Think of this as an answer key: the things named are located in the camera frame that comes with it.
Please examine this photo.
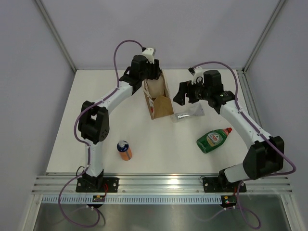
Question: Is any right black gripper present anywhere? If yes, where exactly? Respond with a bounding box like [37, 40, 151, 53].
[174, 77, 211, 106]

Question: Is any green dish soap bottle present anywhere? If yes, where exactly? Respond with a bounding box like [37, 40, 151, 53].
[196, 128, 232, 154]

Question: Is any orange blue spray can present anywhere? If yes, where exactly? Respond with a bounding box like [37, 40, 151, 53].
[117, 140, 132, 161]

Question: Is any beige pump soap bottle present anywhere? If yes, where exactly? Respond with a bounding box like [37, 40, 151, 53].
[147, 77, 165, 99]

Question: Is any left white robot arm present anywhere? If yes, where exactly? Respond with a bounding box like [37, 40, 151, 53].
[75, 53, 161, 193]

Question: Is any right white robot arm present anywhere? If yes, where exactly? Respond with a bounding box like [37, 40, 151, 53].
[173, 66, 284, 192]

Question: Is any watermelon print canvas bag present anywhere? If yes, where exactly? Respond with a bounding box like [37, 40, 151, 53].
[142, 71, 174, 120]

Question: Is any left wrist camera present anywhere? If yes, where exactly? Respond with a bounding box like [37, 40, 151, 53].
[141, 47, 156, 64]

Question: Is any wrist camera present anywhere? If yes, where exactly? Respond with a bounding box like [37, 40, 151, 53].
[188, 66, 204, 77]
[141, 47, 156, 64]

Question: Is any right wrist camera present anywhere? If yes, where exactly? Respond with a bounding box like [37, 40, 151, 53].
[188, 66, 204, 77]

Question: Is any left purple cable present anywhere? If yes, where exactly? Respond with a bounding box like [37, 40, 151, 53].
[58, 39, 145, 227]

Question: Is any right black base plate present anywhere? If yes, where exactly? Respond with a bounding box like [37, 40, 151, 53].
[201, 177, 247, 193]

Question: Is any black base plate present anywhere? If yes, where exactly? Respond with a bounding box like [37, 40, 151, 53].
[76, 177, 119, 193]
[201, 177, 247, 193]

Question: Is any left aluminium frame post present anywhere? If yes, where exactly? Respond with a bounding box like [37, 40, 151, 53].
[33, 0, 77, 73]

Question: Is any aluminium frame post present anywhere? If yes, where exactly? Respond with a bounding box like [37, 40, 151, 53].
[242, 0, 288, 74]
[33, 0, 77, 73]

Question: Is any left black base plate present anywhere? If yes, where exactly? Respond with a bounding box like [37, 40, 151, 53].
[76, 177, 119, 193]

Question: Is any right aluminium frame post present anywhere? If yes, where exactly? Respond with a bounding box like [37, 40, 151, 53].
[242, 0, 288, 74]

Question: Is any aluminium mounting rail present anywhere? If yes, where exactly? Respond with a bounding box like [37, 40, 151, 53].
[31, 173, 293, 195]

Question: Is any white slotted cable duct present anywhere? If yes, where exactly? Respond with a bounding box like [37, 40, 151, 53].
[41, 194, 223, 205]

